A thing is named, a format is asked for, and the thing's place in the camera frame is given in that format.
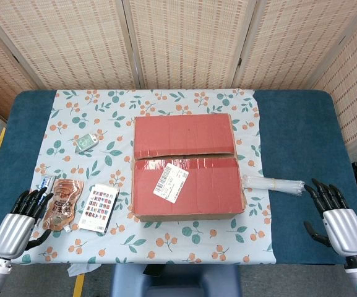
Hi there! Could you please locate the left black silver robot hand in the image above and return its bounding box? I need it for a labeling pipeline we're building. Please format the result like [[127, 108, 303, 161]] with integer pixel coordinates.
[[0, 189, 54, 259]]

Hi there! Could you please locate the small green card pack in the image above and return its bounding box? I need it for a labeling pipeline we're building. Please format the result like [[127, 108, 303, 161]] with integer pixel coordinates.
[[74, 133, 99, 153]]

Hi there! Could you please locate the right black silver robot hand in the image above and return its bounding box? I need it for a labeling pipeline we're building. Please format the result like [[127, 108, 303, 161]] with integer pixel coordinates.
[[303, 178, 357, 259]]

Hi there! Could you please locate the bamboo folding screen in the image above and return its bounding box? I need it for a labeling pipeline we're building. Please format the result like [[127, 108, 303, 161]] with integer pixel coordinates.
[[0, 0, 357, 146]]

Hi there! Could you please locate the bundle of clear straws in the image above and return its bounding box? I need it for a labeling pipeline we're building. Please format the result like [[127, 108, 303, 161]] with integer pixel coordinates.
[[241, 174, 306, 197]]

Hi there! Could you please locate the white patterned card pack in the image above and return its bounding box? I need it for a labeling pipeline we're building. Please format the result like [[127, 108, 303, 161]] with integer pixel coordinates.
[[77, 184, 120, 233]]

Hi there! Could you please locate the white blue toothpaste tube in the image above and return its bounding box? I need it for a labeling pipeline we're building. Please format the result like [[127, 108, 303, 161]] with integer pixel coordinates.
[[37, 175, 57, 199]]

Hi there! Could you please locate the large cardboard box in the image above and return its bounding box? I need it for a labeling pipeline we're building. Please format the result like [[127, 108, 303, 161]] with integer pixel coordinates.
[[131, 113, 247, 223]]

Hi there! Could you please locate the brown foil snack pouch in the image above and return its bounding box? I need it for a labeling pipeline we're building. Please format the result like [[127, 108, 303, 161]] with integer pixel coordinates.
[[41, 178, 85, 233]]

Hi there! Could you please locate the floral print tablecloth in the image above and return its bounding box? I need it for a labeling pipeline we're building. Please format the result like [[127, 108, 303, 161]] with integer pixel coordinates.
[[7, 88, 277, 265]]

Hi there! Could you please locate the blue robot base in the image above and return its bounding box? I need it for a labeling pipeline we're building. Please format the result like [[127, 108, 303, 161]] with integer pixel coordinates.
[[109, 264, 243, 297]]

